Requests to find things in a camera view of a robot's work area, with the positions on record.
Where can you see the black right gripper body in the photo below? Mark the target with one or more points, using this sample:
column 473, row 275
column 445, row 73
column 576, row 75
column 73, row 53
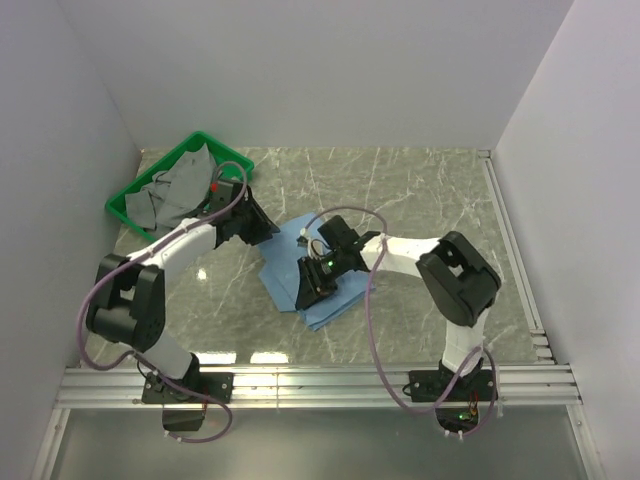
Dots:
column 333, row 267

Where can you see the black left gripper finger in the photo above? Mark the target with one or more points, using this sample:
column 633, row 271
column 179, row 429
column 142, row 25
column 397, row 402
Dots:
column 256, row 234
column 259, row 222

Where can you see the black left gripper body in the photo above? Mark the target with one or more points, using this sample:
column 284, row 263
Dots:
column 243, row 216

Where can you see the light blue long sleeve shirt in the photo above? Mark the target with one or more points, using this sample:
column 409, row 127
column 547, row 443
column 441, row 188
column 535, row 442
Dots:
column 280, row 276

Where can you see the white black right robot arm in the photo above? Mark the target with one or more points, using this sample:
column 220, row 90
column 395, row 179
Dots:
column 462, row 284

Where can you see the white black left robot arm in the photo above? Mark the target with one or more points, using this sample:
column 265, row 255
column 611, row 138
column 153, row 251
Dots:
column 127, row 304

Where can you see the grey long sleeve shirt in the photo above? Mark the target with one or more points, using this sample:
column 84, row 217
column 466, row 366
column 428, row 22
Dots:
column 173, row 195

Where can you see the green plastic bin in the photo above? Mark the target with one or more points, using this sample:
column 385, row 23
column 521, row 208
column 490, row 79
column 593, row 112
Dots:
column 116, row 205

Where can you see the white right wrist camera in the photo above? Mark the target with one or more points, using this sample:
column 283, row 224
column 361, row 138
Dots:
column 316, row 248

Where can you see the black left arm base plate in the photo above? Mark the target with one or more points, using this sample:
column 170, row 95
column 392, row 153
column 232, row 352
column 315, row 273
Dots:
column 215, row 385

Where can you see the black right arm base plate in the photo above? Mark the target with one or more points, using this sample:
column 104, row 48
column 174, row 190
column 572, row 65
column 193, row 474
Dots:
column 427, row 386

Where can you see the aluminium front mounting rail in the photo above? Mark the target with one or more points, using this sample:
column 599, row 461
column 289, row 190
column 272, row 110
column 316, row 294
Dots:
column 279, row 386

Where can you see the aluminium side rail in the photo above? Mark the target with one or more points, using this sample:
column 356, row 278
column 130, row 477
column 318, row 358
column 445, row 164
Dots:
column 542, row 347

